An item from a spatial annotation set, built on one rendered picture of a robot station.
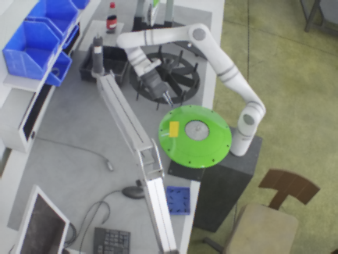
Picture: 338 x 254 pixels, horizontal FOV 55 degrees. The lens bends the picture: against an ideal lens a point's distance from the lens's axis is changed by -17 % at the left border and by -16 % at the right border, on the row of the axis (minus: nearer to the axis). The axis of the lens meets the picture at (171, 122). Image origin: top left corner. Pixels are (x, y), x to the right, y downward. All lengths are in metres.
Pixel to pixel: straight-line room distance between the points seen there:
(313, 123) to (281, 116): 0.35
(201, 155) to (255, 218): 0.61
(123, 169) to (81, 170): 0.19
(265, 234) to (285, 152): 1.23
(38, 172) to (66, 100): 0.44
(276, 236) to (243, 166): 0.47
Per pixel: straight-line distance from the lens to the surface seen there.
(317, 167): 3.16
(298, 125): 3.32
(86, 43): 2.22
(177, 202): 1.63
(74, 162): 1.71
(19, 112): 1.66
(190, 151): 1.56
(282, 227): 2.05
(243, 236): 1.95
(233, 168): 1.84
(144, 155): 1.12
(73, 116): 1.86
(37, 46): 1.76
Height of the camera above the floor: 2.38
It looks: 53 degrees down
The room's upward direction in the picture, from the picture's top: 11 degrees clockwise
